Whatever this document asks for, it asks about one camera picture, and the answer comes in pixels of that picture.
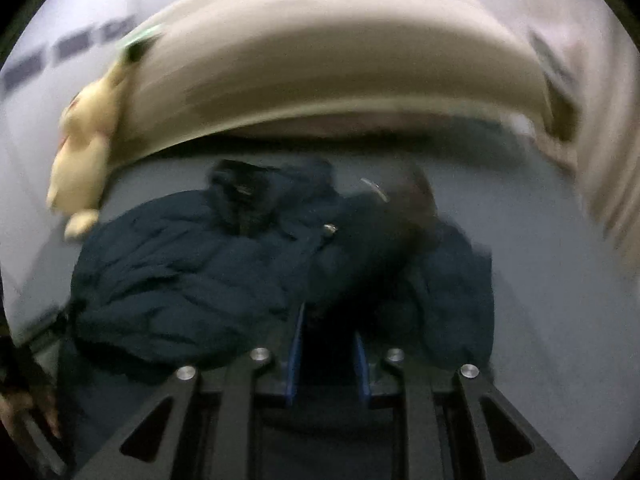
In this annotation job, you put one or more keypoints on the beige curtain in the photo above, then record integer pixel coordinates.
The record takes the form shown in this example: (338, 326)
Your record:
(605, 135)

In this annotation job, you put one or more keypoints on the pinkish pillow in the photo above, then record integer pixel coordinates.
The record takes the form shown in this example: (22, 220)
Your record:
(360, 122)

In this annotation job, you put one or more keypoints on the yellow plush toy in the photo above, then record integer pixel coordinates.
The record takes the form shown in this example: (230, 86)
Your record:
(82, 160)

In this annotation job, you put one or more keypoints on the person's left hand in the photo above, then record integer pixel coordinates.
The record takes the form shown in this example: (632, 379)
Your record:
(27, 402)

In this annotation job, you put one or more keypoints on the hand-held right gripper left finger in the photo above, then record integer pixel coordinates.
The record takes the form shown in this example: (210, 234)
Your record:
(295, 355)

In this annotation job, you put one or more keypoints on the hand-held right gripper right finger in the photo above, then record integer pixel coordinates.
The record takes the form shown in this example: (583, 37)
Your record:
(362, 370)

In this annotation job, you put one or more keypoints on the beige padded headboard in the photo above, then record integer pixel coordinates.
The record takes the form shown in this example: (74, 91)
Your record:
(325, 55)

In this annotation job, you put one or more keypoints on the green tag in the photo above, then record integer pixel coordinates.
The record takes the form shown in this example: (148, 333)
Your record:
(142, 37)

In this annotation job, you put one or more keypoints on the grey-blue bed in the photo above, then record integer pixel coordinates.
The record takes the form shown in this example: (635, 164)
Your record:
(540, 285)

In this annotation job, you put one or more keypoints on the dark blue puffer jacket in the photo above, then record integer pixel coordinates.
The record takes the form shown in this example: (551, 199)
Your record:
(175, 270)

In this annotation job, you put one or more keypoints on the white drawer cabinet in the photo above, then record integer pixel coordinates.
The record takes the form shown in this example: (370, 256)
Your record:
(30, 125)

